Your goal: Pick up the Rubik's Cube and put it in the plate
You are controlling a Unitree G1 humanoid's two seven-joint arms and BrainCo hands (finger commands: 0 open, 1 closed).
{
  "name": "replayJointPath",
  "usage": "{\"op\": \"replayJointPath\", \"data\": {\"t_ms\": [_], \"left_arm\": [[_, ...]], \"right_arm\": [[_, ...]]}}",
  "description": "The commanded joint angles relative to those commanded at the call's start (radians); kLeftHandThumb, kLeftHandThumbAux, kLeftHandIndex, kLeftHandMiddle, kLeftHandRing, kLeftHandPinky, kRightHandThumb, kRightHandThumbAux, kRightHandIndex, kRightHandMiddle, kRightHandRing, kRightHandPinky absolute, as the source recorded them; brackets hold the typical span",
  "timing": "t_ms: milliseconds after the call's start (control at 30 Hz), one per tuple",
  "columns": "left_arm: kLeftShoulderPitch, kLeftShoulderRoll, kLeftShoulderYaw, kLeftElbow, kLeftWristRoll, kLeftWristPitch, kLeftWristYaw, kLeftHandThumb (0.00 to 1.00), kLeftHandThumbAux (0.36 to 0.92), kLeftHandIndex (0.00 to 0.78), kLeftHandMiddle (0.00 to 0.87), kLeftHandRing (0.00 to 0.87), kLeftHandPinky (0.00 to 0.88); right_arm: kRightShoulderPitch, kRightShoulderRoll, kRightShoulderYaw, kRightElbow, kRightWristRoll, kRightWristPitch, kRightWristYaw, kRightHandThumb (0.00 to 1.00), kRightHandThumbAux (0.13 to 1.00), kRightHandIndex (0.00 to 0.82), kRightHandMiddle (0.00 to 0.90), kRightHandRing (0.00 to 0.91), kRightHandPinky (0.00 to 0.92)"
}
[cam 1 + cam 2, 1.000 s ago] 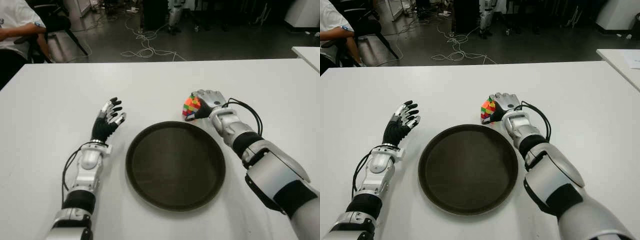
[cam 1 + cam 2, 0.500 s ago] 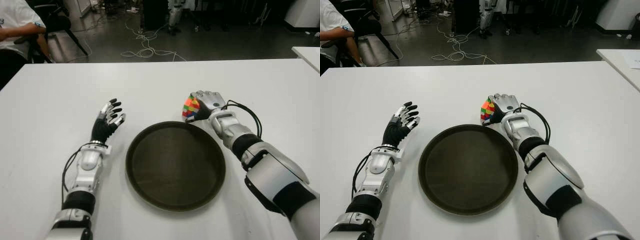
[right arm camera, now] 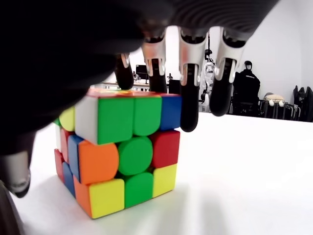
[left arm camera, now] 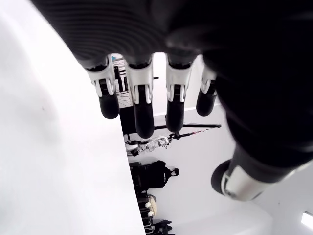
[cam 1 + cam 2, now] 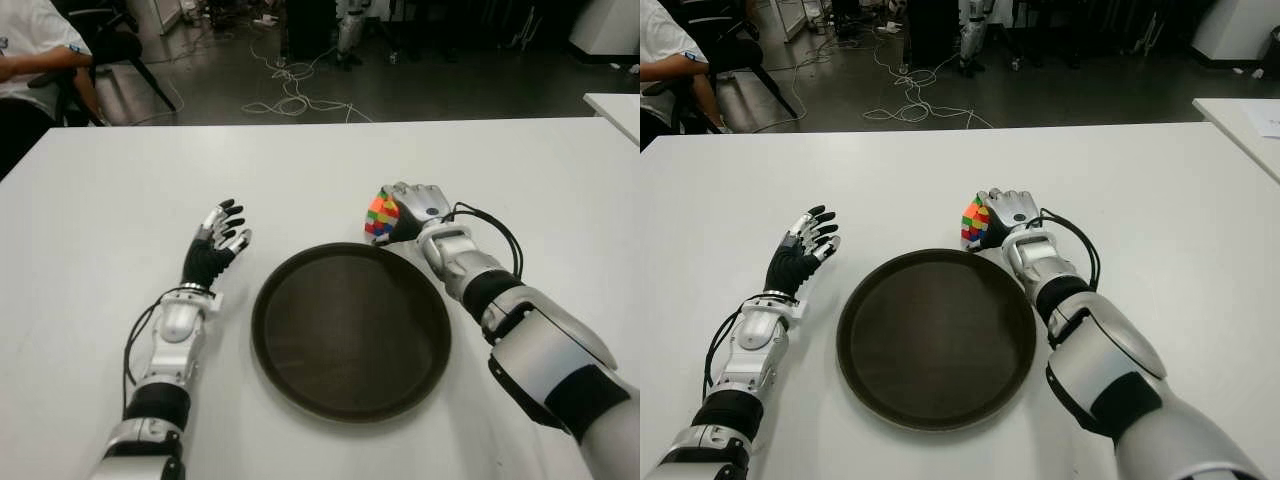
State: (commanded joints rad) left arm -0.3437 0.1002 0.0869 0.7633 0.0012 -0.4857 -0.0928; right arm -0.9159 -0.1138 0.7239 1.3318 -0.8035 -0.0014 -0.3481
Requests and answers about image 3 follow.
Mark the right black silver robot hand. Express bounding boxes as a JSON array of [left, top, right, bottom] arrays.
[[0, 0, 282, 198]]

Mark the multicoloured Rubik's cube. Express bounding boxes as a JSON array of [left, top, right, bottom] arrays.
[[53, 89, 183, 220]]

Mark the black computer monitor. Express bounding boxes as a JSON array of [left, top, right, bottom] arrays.
[[135, 65, 150, 81]]

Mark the white humanoid robot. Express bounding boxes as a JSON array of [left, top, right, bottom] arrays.
[[199, 31, 221, 108]]

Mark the beige plush toy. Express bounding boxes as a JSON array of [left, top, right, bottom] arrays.
[[264, 92, 286, 107]]

